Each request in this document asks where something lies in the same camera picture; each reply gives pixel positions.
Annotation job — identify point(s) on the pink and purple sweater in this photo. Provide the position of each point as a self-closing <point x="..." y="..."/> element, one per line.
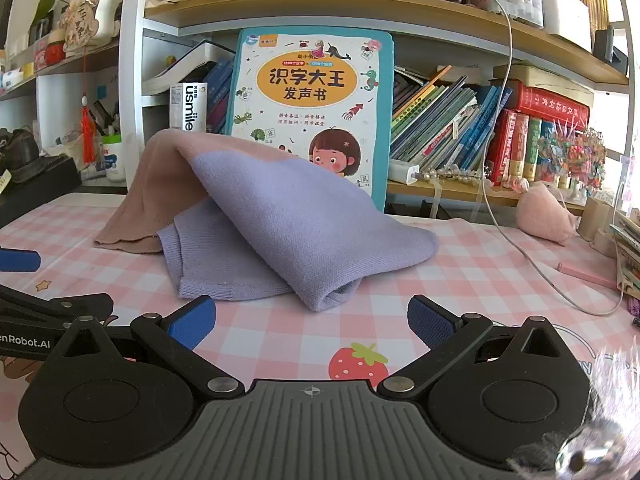
<point x="300" y="220"/>

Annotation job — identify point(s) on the red upright dictionary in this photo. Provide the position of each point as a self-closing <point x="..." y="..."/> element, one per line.
<point x="500" y="145"/>

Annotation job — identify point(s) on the pale hanging charm bag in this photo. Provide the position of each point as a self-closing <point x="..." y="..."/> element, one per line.
<point x="90" y="10"/>

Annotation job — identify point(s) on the colourful bead ornament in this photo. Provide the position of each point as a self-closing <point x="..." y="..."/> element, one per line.
<point x="575" y="160"/>

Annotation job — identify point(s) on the row of leaning thin books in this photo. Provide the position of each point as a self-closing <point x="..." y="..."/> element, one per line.
<point x="440" y="120"/>

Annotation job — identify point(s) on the tall white and orange box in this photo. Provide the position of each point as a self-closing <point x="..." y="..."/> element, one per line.
<point x="187" y="105"/>

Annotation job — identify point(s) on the red and yellow upright book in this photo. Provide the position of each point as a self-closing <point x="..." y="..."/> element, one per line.
<point x="520" y="145"/>

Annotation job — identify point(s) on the pink plush toy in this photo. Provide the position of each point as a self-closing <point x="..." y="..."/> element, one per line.
<point x="542" y="215"/>

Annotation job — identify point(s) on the stack of blue books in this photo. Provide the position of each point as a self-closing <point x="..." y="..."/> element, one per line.
<point x="217" y="95"/>

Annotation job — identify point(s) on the teal children's picture book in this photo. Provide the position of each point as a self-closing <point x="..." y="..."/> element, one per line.
<point x="310" y="85"/>

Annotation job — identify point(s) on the white storage box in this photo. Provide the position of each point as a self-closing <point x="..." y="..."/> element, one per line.
<point x="565" y="15"/>

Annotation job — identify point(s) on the small wooden box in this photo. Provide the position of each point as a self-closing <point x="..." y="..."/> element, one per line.
<point x="595" y="225"/>

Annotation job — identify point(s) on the wooden and white bookshelf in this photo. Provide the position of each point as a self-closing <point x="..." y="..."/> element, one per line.
<point x="350" y="15"/>

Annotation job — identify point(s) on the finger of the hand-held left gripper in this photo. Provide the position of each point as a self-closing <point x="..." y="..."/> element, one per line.
<point x="20" y="261"/>
<point x="85" y="306"/>

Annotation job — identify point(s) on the black box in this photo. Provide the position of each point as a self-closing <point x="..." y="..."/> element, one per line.
<point x="45" y="185"/>

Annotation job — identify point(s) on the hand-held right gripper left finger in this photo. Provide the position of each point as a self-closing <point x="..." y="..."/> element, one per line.
<point x="192" y="321"/>

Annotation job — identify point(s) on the thick beige book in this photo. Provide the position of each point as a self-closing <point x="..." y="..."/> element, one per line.
<point x="545" y="77"/>

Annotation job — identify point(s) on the black shoe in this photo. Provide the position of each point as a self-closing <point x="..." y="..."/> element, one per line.
<point x="20" y="155"/>

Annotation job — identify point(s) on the white charger adapter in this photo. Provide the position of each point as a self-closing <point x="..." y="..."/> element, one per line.
<point x="404" y="171"/>

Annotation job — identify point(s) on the white plastic jar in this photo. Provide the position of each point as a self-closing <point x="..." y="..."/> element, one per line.
<point x="114" y="157"/>

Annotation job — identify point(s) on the thick red dictionary lying flat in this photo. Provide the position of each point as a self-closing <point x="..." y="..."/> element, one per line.
<point x="550" y="105"/>

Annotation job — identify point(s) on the stack of books and papers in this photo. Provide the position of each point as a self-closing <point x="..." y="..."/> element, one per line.
<point x="627" y="255"/>

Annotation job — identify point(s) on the white tablet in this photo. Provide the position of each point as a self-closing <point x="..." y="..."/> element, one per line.
<point x="190" y="67"/>

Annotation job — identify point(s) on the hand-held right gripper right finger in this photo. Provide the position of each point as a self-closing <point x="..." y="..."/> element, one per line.
<point x="430" y="322"/>

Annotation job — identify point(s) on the pink pen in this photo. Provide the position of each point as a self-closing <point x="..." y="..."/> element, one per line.
<point x="585" y="275"/>

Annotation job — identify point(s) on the red tassel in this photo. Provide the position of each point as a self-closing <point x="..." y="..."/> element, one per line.
<point x="88" y="135"/>

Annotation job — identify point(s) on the green upright book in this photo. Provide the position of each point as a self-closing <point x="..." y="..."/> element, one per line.
<point x="533" y="145"/>

